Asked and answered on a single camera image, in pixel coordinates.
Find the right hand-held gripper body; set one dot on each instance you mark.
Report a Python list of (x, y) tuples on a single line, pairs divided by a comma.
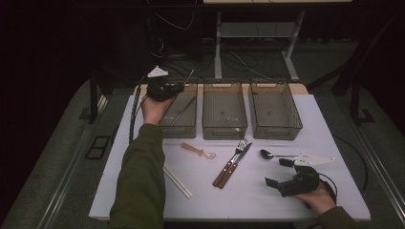
[(302, 184)]

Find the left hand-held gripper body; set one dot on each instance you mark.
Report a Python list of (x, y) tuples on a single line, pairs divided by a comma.
[(159, 89)]

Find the metal chopstick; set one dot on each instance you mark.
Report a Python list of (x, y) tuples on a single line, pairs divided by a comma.
[(183, 111), (188, 76)]

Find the clear brown plastic bin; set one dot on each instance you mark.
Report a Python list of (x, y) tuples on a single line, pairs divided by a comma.
[(224, 108), (273, 108), (184, 111)]

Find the metal spoon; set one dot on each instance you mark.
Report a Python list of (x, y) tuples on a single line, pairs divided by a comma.
[(266, 154)]

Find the person's right hand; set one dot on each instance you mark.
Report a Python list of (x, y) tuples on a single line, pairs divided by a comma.
[(318, 200)]

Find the person's left hand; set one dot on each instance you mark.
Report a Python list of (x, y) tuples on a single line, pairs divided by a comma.
[(154, 111)]

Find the white table cover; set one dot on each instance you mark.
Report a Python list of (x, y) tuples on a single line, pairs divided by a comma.
[(248, 197)]

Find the black metal stand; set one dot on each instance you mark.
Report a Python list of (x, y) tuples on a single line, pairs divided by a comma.
[(93, 101), (355, 101)]

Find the white desk frame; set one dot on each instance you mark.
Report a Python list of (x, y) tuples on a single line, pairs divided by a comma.
[(218, 47)]

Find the metal floor rail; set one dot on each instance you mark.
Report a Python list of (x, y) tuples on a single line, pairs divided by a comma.
[(382, 171), (70, 178)]

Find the black floor frame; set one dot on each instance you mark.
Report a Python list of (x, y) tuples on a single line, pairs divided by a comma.
[(92, 152)]

